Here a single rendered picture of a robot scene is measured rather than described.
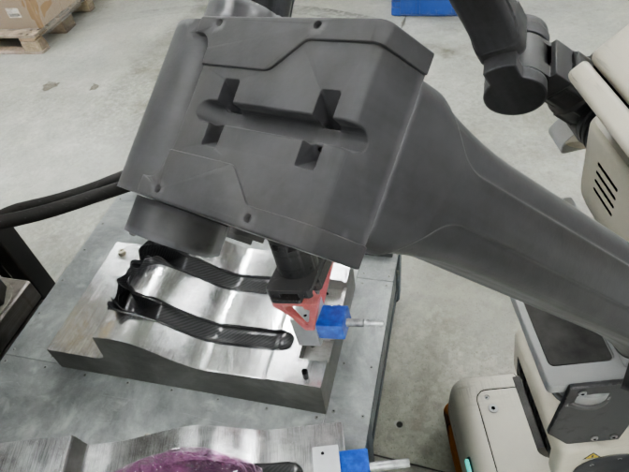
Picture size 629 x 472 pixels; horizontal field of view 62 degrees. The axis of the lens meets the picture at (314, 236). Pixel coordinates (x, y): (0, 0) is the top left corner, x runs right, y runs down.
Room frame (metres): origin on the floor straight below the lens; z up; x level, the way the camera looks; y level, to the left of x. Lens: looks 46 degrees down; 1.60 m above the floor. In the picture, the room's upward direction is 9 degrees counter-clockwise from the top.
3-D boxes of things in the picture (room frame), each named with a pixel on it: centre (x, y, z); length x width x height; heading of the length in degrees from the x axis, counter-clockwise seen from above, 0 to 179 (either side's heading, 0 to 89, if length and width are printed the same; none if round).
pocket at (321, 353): (0.45, 0.02, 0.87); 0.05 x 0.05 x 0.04; 70
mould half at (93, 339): (0.59, 0.22, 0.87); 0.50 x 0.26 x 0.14; 70
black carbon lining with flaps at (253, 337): (0.57, 0.21, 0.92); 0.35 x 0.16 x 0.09; 70
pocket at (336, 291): (0.55, -0.01, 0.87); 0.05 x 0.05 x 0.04; 70
